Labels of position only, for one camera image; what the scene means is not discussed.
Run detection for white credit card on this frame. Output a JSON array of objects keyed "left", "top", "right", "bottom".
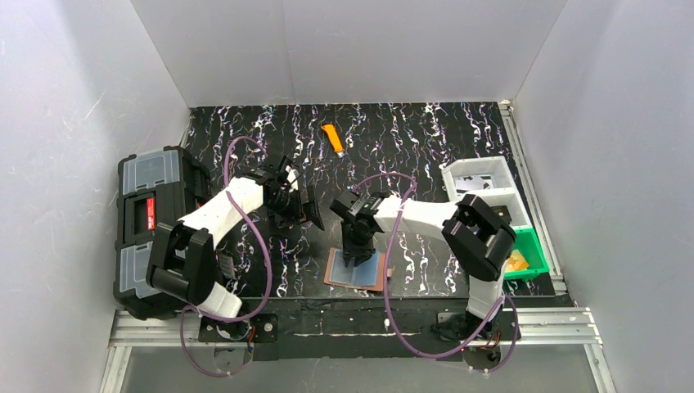
[{"left": 455, "top": 174, "right": 494, "bottom": 194}]

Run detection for black toolbox with clear lids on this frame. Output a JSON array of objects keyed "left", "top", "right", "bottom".
[{"left": 112, "top": 145, "right": 218, "bottom": 321}]

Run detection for dark grey credit card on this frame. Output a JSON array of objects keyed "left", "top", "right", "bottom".
[{"left": 492, "top": 206, "right": 512, "bottom": 223}]

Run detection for orange credit card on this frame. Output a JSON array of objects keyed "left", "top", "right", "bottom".
[{"left": 505, "top": 250, "right": 530, "bottom": 274}]

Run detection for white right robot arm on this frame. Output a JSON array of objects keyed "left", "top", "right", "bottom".
[{"left": 330, "top": 191, "right": 516, "bottom": 318}]

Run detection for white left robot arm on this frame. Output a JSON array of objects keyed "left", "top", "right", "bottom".
[{"left": 146, "top": 156, "right": 324, "bottom": 323}]

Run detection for orange utility knife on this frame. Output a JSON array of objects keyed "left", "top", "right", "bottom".
[{"left": 321, "top": 124, "right": 345, "bottom": 157}]

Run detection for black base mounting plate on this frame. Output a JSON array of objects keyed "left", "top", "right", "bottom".
[{"left": 197, "top": 296, "right": 502, "bottom": 364}]

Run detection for white plastic bin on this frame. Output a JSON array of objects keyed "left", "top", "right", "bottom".
[{"left": 441, "top": 156, "right": 532, "bottom": 228}]

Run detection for green plastic bin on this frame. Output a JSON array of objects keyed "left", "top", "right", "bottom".
[{"left": 504, "top": 226, "right": 549, "bottom": 281}]

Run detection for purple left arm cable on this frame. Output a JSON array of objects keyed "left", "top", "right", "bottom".
[{"left": 178, "top": 135, "right": 275, "bottom": 378}]

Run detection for aluminium frame rail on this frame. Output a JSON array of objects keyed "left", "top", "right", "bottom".
[{"left": 100, "top": 307, "right": 616, "bottom": 392}]

